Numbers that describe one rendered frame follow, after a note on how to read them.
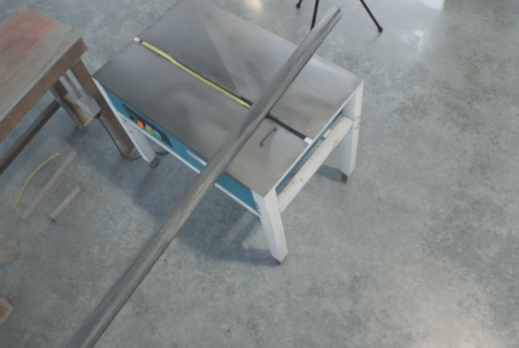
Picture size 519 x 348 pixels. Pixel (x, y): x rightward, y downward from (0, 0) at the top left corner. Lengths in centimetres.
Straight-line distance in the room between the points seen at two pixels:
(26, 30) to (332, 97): 136
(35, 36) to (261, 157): 116
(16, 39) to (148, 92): 73
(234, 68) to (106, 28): 172
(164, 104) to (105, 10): 185
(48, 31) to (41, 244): 108
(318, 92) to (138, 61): 73
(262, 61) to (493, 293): 138
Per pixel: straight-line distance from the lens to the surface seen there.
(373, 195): 223
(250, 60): 174
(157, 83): 177
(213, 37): 186
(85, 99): 220
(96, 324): 141
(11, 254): 259
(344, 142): 195
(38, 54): 205
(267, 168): 146
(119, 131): 242
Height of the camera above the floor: 201
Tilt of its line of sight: 58 degrees down
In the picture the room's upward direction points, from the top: 14 degrees counter-clockwise
